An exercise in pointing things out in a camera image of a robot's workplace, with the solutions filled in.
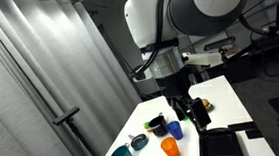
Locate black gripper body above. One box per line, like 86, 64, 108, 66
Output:
154, 73, 195, 101

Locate small teal toy plate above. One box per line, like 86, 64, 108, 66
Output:
205, 103, 216, 114

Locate toy burger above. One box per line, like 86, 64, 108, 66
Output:
200, 97, 213, 111

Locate blue plastic cup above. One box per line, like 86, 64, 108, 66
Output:
165, 120, 184, 142

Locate black toy pot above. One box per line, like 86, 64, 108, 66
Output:
148, 115, 169, 138

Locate black plastic tray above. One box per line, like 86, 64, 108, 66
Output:
198, 125, 244, 156

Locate green yellow toy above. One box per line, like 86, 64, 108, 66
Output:
142, 120, 153, 133

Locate orange plastic cup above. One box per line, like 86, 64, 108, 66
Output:
159, 136, 181, 156

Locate large black tape patch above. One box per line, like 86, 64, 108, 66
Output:
227, 120, 268, 132

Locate small teal pan with lid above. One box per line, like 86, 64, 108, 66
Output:
127, 133, 150, 152

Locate small black tape patch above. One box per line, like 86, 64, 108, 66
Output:
244, 128, 269, 140

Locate black cabinet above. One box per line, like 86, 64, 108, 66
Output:
222, 53, 258, 84

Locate black tripod stand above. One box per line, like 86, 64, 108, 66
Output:
66, 116, 105, 156

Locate black flat bar on stand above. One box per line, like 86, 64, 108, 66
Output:
51, 106, 82, 127

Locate grey pleated curtain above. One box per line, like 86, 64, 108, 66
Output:
0, 0, 149, 156

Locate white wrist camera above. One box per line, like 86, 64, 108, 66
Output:
181, 48, 225, 70

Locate grey stereo camera bar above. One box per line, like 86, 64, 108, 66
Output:
203, 35, 238, 52

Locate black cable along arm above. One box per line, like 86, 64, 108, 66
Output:
124, 0, 179, 82

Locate black cable with metal connector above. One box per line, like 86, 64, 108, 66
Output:
239, 10, 279, 43

